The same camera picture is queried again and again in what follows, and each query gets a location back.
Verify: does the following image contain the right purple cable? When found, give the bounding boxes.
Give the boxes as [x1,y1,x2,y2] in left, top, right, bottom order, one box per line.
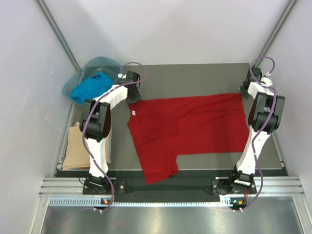
[240,56,278,212]

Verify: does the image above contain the aluminium frame rail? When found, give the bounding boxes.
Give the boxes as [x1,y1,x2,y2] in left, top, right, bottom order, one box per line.
[39,176,305,197]

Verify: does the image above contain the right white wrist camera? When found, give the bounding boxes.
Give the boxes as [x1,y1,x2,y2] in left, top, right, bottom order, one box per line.
[260,76,273,87]

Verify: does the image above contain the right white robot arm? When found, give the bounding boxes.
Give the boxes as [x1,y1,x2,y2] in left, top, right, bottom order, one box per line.
[227,66,286,194]

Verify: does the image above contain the teal plastic basket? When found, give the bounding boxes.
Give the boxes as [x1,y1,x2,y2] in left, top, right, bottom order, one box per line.
[62,57,121,106]

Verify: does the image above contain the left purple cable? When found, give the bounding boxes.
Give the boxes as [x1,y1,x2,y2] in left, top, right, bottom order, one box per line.
[82,62,149,211]

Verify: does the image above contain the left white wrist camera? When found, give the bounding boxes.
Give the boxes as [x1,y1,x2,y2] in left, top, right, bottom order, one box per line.
[118,73,126,80]

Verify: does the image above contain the folded tan t-shirt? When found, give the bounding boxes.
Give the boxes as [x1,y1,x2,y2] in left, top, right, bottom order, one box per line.
[62,122,108,172]

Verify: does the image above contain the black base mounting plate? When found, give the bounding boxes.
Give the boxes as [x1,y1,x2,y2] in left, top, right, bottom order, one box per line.
[98,170,256,202]

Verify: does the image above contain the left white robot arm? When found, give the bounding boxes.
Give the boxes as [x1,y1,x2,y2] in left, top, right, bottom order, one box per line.
[79,71,141,195]

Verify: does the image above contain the purple cable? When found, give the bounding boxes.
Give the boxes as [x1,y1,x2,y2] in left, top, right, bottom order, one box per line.
[240,56,278,212]
[82,62,149,211]

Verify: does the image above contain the red t-shirt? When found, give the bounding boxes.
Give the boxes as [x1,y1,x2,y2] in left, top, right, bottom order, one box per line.
[128,93,249,185]

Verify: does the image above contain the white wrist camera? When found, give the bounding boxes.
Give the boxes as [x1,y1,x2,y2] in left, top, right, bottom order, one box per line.
[118,73,126,80]
[260,76,273,87]

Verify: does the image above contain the slotted cable duct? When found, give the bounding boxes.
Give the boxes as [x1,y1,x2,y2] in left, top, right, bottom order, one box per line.
[49,197,244,208]

